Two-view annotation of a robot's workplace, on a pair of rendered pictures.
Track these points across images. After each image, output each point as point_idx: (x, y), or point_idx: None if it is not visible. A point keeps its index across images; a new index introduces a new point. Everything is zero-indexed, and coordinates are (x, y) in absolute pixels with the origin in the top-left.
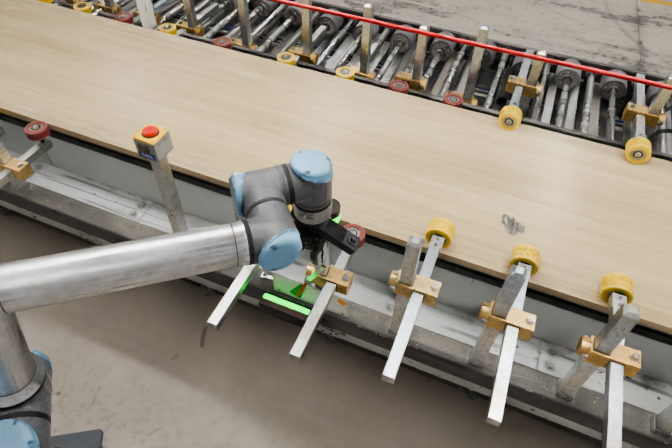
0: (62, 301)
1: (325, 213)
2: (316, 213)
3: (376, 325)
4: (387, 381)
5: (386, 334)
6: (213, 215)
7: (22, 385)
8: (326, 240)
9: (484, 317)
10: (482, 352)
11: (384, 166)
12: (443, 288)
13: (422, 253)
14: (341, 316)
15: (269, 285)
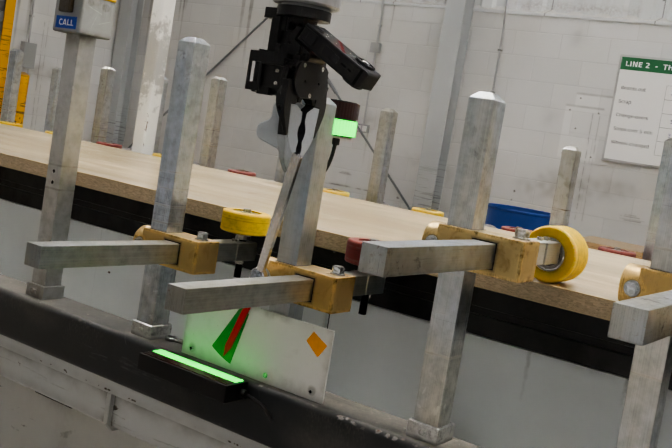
0: None
1: None
2: None
3: (382, 424)
4: (370, 269)
5: (401, 436)
6: (119, 307)
7: None
8: (316, 99)
9: (632, 280)
10: (635, 447)
11: None
12: (558, 431)
13: (515, 320)
14: (307, 400)
15: (175, 347)
